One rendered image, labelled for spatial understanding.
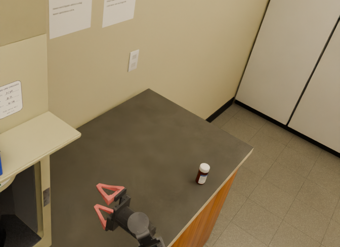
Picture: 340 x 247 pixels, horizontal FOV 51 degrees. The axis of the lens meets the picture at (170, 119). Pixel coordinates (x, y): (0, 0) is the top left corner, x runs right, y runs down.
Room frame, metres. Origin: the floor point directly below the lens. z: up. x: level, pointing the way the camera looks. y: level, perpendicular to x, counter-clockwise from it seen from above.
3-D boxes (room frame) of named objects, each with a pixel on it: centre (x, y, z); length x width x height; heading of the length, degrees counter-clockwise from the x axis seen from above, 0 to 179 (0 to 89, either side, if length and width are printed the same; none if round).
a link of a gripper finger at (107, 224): (0.67, 0.12, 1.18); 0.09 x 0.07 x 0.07; 63
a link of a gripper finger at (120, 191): (0.67, 0.12, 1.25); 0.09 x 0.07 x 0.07; 63
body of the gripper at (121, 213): (0.63, 0.06, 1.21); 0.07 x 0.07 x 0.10; 63
